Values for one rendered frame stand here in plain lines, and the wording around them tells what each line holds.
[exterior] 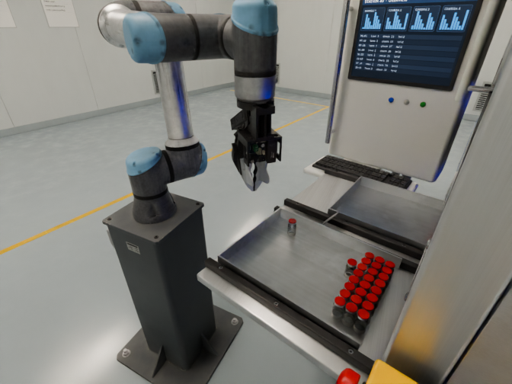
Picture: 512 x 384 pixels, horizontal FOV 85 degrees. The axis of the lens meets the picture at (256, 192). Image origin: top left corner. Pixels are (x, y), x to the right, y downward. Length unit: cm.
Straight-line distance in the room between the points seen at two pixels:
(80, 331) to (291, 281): 140
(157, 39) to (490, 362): 59
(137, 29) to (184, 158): 53
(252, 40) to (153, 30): 16
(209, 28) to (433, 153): 103
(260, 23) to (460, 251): 40
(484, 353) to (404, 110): 106
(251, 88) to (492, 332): 45
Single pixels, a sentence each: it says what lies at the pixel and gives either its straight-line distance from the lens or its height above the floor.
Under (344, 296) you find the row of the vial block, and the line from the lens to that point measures 60.
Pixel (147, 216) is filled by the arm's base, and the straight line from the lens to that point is 102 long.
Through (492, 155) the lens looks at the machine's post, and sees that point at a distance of 28.
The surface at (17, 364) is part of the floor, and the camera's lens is 192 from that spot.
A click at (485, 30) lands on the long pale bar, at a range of 104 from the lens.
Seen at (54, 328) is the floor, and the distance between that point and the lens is 196.
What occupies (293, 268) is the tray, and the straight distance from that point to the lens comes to 70.
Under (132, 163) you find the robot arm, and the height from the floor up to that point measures 101.
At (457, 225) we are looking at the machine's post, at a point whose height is 123.
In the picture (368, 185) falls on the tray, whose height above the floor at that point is 89.
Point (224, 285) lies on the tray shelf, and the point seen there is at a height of 88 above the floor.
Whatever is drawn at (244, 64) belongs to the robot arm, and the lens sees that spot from 52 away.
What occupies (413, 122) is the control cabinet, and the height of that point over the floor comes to 104.
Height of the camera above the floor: 138
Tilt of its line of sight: 31 degrees down
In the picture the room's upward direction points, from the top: straight up
